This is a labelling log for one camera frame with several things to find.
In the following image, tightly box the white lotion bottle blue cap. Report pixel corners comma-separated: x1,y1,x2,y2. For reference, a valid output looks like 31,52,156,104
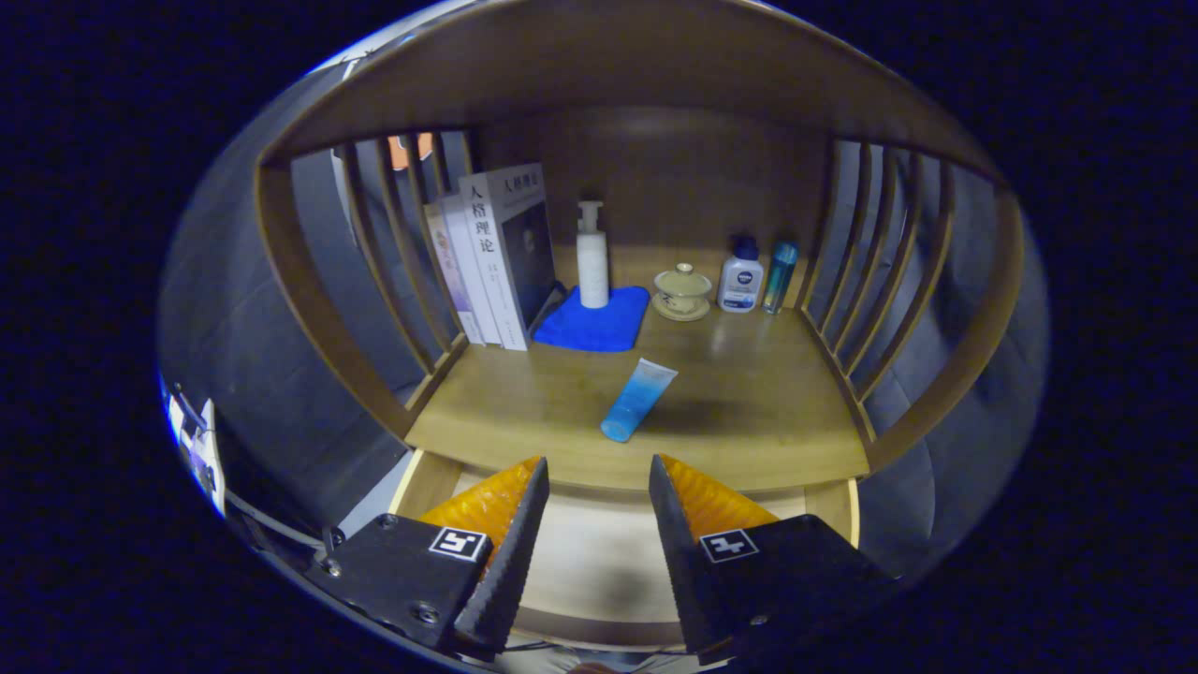
717,234,765,314

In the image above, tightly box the wooden countertop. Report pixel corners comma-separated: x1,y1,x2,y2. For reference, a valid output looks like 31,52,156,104
404,245,871,494

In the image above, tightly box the beige lidded teacup with saucer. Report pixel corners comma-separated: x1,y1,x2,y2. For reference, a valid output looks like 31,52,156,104
652,263,714,323

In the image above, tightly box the blue and white tube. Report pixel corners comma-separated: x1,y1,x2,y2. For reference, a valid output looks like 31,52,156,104
600,358,679,444

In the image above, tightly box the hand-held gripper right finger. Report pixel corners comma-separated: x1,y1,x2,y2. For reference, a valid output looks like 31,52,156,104
649,454,895,666

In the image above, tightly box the blue folded cloth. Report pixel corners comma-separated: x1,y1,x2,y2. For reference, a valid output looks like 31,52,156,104
533,285,651,354

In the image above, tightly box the wooden cabinet with slatted sides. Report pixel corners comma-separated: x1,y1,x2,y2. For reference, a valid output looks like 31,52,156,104
253,0,1026,656

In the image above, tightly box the white stand with devices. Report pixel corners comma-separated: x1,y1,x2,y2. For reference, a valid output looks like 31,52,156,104
161,374,228,518

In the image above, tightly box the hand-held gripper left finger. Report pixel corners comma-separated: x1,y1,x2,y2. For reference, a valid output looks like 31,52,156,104
309,456,551,656

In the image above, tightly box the thin white book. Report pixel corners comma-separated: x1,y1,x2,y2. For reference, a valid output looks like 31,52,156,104
440,192,506,349

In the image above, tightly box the thin purple book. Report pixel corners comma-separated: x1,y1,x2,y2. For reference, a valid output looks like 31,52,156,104
424,201,483,345

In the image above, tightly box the white pump bottle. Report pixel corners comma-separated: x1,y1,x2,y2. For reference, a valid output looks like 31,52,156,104
576,200,610,310

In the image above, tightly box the teal slim bottle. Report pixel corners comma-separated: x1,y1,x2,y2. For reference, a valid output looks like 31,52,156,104
761,241,799,315

